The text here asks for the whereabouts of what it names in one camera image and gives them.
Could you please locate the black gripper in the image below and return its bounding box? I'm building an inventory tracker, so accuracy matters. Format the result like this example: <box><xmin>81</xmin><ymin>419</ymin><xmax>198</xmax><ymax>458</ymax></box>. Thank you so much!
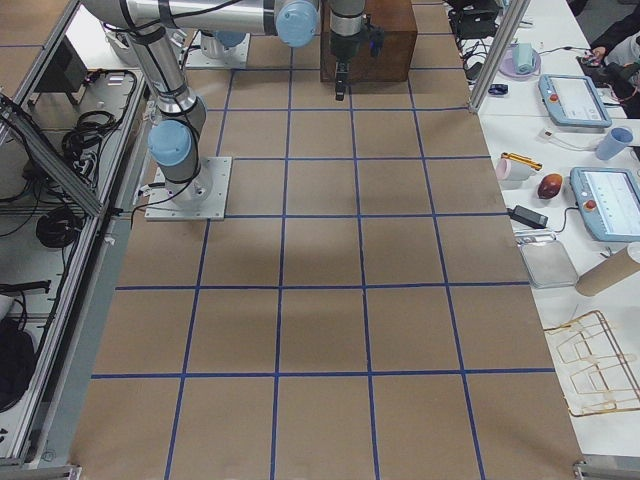
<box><xmin>329</xmin><ymin>30</ymin><xmax>360</xmax><ymax>101</ymax></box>

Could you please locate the cardboard tube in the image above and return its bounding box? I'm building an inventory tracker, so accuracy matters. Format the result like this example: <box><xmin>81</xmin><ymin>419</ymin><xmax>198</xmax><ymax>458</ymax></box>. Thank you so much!
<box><xmin>575</xmin><ymin>242</ymin><xmax>639</xmax><ymax>296</ymax></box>

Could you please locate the red brown mango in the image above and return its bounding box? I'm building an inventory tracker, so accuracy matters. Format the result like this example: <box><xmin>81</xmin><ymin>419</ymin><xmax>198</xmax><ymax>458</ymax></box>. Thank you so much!
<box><xmin>537</xmin><ymin>173</ymin><xmax>563</xmax><ymax>200</ymax></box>

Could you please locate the black power adapter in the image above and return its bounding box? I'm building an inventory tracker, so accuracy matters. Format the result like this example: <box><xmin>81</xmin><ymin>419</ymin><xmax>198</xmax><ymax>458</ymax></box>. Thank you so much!
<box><xmin>507</xmin><ymin>205</ymin><xmax>548</xmax><ymax>229</ymax></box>

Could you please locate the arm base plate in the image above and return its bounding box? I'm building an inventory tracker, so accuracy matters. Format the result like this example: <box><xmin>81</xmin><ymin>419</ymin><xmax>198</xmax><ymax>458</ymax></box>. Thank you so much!
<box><xmin>183</xmin><ymin>31</ymin><xmax>251</xmax><ymax>70</ymax></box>
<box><xmin>144</xmin><ymin>157</ymin><xmax>232</xmax><ymax>221</ymax></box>

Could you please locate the pink white cup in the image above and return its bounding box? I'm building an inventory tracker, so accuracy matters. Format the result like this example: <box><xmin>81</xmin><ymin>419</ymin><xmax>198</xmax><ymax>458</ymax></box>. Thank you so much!
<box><xmin>495</xmin><ymin>158</ymin><xmax>536</xmax><ymax>182</ymax></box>

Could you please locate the aluminium frame post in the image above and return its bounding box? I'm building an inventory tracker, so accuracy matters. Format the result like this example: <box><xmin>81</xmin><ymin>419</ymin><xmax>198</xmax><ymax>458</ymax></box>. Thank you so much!
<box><xmin>468</xmin><ymin>0</ymin><xmax>530</xmax><ymax>114</ymax></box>

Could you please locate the gold cylinder tool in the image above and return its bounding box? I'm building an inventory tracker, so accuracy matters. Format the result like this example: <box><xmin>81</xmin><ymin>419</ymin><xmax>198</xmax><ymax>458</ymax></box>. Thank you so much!
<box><xmin>501</xmin><ymin>152</ymin><xmax>543</xmax><ymax>171</ymax></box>

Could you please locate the light blue cup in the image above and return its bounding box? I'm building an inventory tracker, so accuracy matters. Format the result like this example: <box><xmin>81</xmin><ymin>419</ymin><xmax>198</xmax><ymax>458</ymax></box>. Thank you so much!
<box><xmin>595</xmin><ymin>127</ymin><xmax>634</xmax><ymax>161</ymax></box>

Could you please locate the purple plate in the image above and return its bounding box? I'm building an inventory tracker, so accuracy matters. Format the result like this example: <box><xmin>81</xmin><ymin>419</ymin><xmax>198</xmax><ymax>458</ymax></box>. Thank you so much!
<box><xmin>499</xmin><ymin>55</ymin><xmax>541</xmax><ymax>80</ymax></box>

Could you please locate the teal cup on plate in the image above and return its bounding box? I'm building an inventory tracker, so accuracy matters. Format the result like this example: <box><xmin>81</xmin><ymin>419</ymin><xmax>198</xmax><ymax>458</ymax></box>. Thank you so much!
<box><xmin>512</xmin><ymin>43</ymin><xmax>535</xmax><ymax>75</ymax></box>

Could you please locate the gold wire rack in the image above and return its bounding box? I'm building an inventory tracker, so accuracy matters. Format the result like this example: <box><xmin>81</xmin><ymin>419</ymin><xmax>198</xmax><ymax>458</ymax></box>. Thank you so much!
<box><xmin>544</xmin><ymin>310</ymin><xmax>639</xmax><ymax>418</ymax></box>

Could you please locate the upper teach pendant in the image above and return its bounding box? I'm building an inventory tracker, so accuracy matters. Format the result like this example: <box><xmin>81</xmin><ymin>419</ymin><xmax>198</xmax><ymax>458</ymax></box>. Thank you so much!
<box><xmin>538</xmin><ymin>74</ymin><xmax>612</xmax><ymax>129</ymax></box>

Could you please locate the grey metal tray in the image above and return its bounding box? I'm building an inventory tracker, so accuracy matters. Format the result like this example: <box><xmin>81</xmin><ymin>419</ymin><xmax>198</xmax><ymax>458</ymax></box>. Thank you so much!
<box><xmin>514</xmin><ymin>229</ymin><xmax>578</xmax><ymax>289</ymax></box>

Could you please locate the teach pendant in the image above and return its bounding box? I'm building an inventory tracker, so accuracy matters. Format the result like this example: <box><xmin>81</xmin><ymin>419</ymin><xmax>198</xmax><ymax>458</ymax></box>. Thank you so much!
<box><xmin>538</xmin><ymin>74</ymin><xmax>612</xmax><ymax>129</ymax></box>
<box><xmin>569</xmin><ymin>167</ymin><xmax>639</xmax><ymax>243</ymax></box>

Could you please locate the lower teach pendant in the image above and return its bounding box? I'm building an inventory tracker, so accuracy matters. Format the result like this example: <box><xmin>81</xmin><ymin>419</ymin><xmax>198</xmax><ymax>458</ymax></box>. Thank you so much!
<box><xmin>569</xmin><ymin>167</ymin><xmax>639</xmax><ymax>243</ymax></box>

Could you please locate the black cable coil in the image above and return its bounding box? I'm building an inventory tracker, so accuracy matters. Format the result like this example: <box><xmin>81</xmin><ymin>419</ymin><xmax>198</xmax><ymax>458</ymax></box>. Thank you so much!
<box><xmin>35</xmin><ymin>205</ymin><xmax>81</xmax><ymax>250</ymax></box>

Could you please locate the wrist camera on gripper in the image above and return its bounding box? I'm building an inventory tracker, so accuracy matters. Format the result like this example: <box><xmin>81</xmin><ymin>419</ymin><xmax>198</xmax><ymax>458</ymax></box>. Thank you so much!
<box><xmin>364</xmin><ymin>15</ymin><xmax>385</xmax><ymax>58</ymax></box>

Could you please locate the dark wooden drawer box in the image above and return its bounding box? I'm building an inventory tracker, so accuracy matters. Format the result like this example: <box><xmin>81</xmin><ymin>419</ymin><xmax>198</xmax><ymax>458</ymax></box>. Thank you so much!
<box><xmin>348</xmin><ymin>0</ymin><xmax>417</xmax><ymax>84</ymax></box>

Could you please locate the small black blue device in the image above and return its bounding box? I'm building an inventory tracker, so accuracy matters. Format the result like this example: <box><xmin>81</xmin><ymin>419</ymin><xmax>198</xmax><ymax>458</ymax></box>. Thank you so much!
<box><xmin>488</xmin><ymin>83</ymin><xmax>509</xmax><ymax>97</ymax></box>

